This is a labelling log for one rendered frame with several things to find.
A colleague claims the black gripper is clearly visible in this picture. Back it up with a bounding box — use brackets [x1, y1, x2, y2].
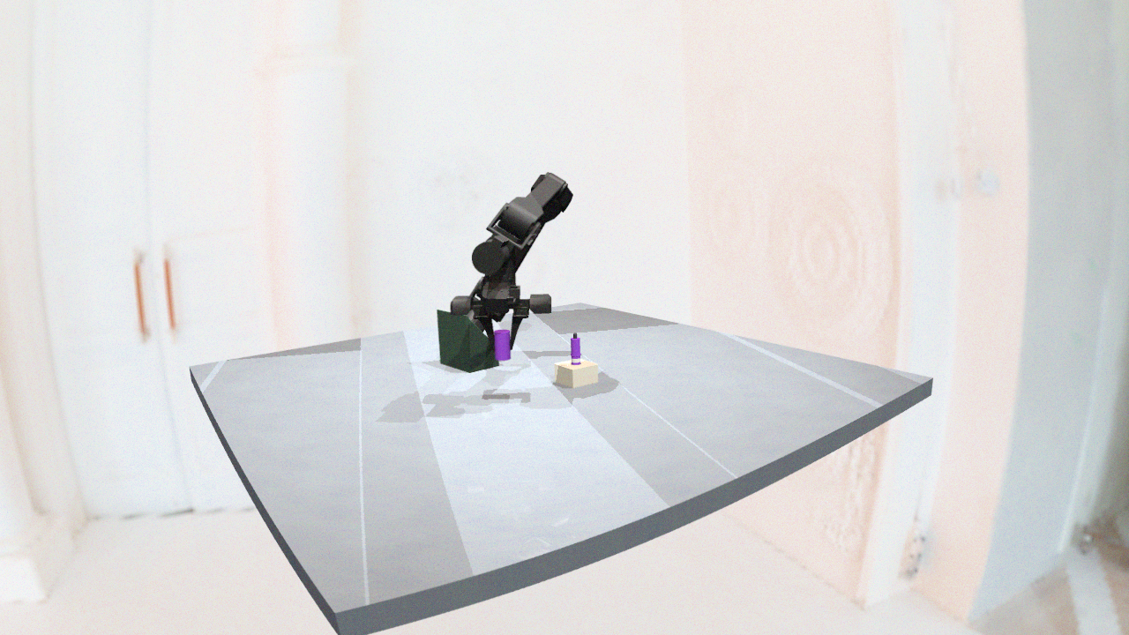
[450, 266, 551, 351]

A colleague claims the cream square block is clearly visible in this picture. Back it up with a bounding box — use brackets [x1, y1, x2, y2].
[555, 359, 598, 388]

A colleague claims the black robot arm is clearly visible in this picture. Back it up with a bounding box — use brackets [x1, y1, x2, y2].
[470, 172, 574, 322]

